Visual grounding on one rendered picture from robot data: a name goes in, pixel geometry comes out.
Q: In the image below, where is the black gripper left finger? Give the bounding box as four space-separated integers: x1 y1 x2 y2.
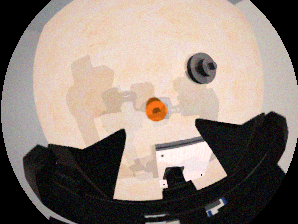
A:
48 128 126 198

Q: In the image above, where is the orange knob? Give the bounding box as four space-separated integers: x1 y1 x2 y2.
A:
146 97 168 121

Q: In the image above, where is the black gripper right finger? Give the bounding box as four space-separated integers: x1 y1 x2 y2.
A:
194 113 266 175

